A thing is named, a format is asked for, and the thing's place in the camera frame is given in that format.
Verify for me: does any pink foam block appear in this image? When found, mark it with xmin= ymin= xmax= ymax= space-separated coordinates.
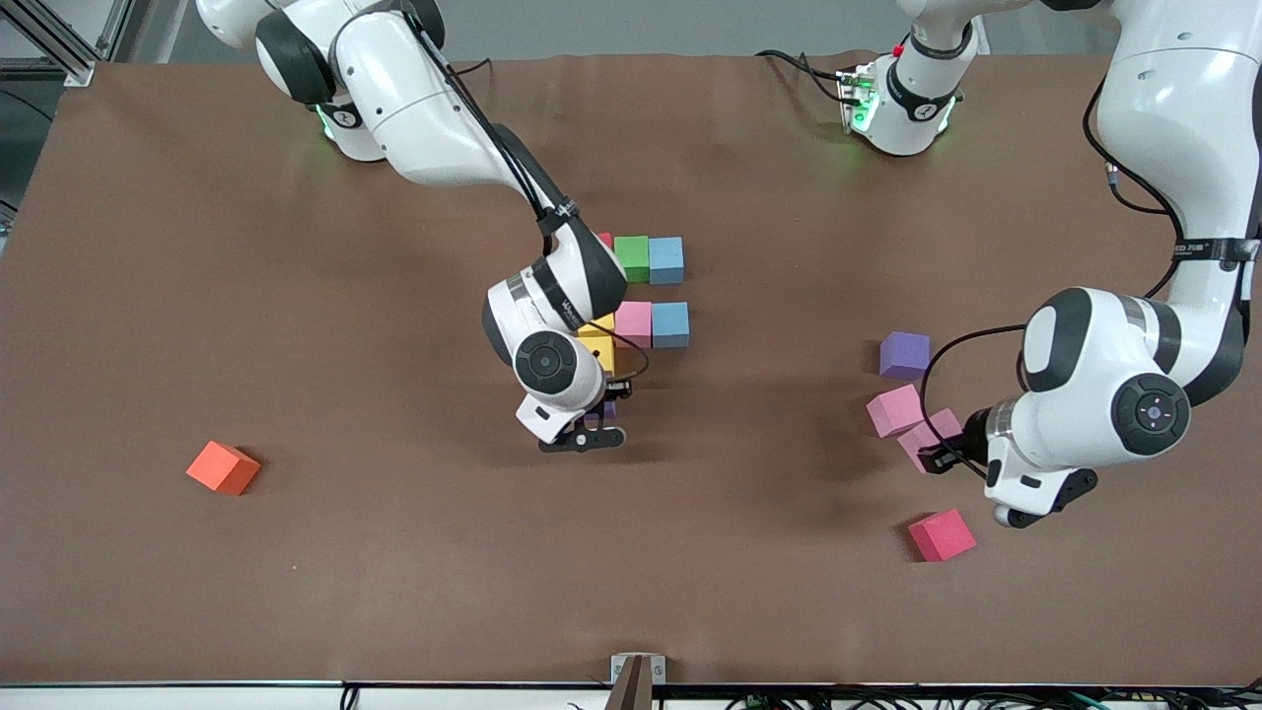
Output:
xmin=866 ymin=384 xmax=930 ymax=438
xmin=897 ymin=407 xmax=963 ymax=475
xmin=616 ymin=301 xmax=654 ymax=349

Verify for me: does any light blue foam block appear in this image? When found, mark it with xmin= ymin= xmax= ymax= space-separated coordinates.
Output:
xmin=651 ymin=302 xmax=691 ymax=349
xmin=648 ymin=237 xmax=686 ymax=287

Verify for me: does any green foam block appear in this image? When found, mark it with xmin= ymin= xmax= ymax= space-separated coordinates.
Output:
xmin=616 ymin=235 xmax=652 ymax=285

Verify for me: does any brown table mat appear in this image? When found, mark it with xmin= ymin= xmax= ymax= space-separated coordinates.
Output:
xmin=0 ymin=49 xmax=1262 ymax=688

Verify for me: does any orange foam block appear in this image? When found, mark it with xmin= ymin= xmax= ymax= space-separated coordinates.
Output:
xmin=185 ymin=440 xmax=262 ymax=497

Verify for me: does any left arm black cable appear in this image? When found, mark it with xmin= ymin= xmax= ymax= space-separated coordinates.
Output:
xmin=920 ymin=79 xmax=1245 ymax=466

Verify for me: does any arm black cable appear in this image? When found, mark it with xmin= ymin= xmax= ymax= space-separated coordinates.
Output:
xmin=394 ymin=0 xmax=652 ymax=388
xmin=920 ymin=79 xmax=1245 ymax=466

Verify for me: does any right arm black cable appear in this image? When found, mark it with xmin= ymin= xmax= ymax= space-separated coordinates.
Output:
xmin=394 ymin=0 xmax=652 ymax=388

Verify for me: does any black base cable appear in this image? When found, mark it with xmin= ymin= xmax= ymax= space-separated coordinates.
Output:
xmin=754 ymin=47 xmax=851 ymax=106

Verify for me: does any aluminium frame post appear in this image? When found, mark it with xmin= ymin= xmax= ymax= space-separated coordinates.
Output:
xmin=0 ymin=0 xmax=129 ymax=88

